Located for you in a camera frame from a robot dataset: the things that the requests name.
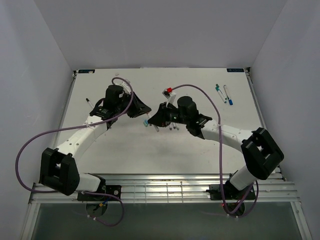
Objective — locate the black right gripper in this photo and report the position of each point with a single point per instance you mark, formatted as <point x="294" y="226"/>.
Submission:
<point x="160" y="119"/>

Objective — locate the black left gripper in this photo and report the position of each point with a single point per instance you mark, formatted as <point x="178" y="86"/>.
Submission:
<point x="138" y="107"/>

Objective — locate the light blue white marker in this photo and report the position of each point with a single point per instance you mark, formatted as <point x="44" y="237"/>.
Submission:
<point x="174" y="126"/>

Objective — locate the black capped white marker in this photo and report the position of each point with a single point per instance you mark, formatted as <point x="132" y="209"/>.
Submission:
<point x="90" y="103"/>

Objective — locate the dark green capped marker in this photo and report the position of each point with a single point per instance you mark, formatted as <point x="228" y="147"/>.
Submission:
<point x="224" y="99"/>

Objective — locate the blue capped whiteboard marker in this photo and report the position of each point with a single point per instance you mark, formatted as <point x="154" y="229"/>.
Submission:
<point x="228" y="95"/>

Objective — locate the teal capped white marker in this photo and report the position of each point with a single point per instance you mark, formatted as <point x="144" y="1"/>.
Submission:
<point x="218" y="89"/>

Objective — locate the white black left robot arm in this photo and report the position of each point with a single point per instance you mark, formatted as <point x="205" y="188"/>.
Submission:
<point x="58" y="169"/>

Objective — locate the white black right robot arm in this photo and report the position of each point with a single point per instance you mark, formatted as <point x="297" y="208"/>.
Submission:
<point x="260" y="151"/>

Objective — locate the blue label sticker left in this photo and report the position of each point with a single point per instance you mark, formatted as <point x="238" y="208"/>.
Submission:
<point x="86" y="71"/>

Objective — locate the blue label sticker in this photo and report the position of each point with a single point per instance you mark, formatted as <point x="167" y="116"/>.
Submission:
<point x="235" y="70"/>
<point x="86" y="71"/>

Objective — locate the blue label sticker right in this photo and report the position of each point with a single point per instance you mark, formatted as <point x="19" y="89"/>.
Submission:
<point x="235" y="70"/>

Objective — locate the aluminium frame rail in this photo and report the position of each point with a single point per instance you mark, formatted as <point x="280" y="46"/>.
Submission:
<point x="170" y="189"/>

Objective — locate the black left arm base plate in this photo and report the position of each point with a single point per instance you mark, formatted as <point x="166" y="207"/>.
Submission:
<point x="103" y="194"/>

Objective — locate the right aluminium side rail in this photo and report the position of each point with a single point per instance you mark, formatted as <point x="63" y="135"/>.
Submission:
<point x="247" y="71"/>

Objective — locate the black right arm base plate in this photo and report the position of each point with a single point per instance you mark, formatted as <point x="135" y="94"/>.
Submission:
<point x="230" y="192"/>

